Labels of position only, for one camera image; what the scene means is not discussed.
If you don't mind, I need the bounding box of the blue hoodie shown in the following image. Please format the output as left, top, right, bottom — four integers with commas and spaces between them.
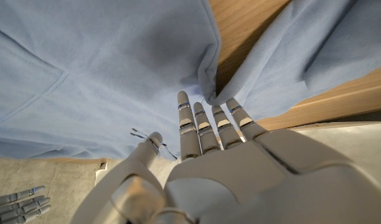
0, 0, 381, 161

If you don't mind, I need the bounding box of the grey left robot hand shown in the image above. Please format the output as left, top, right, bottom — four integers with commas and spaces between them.
70, 90, 381, 224

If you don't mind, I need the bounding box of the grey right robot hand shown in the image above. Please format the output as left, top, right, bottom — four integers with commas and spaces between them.
0, 185, 52, 224

